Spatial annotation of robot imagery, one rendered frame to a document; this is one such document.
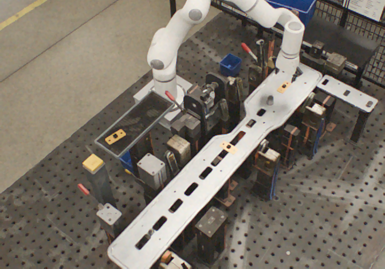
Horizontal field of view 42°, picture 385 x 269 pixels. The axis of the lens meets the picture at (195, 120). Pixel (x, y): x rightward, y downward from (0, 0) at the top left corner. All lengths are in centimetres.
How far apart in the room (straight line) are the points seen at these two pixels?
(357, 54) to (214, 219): 120
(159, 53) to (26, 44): 228
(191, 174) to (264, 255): 51
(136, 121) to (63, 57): 216
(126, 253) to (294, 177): 98
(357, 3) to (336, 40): 22
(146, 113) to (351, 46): 117
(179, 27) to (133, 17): 225
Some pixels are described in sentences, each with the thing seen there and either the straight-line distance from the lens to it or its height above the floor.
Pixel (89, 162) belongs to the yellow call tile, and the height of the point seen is 116.
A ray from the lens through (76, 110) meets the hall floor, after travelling 383.
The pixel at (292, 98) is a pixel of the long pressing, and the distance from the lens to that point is 247.
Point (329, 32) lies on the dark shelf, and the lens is 281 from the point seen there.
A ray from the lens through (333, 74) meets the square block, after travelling 264.
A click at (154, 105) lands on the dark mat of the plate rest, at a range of 222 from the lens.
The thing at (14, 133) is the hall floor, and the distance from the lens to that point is 384.
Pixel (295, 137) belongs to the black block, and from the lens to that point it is 235.
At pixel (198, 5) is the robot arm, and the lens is 211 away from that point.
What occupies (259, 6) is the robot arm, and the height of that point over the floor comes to 151.
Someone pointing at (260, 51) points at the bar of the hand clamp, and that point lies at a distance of 243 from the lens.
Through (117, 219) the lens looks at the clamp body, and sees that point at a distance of 204.
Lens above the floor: 284
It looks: 51 degrees down
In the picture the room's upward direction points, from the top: 2 degrees counter-clockwise
